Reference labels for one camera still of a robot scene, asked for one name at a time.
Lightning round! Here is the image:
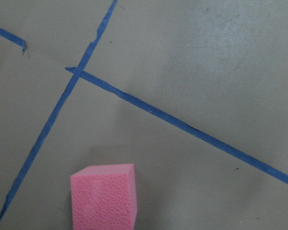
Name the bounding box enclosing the blue tape strip crossing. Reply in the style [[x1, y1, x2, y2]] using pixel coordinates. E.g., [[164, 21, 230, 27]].
[[65, 67, 288, 188]]

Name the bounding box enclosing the blue tape strip long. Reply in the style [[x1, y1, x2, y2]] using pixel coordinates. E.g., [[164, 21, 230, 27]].
[[0, 0, 117, 222]]

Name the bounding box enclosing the blue tape strip short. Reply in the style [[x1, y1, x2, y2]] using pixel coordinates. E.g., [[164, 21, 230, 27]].
[[0, 27, 26, 52]]

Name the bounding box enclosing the pink foam block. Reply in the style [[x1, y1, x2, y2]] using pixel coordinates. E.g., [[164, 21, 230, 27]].
[[70, 163, 137, 230]]

